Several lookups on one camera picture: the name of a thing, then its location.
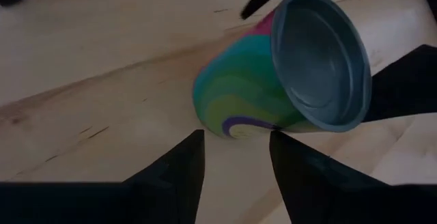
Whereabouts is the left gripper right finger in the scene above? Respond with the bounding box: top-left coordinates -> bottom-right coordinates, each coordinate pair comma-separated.
268,130 -> 437,224

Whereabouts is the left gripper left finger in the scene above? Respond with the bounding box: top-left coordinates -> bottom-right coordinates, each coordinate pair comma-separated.
0,129 -> 206,224

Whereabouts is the green chicken soup can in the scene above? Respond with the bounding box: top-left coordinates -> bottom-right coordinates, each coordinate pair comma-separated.
192,0 -> 373,139

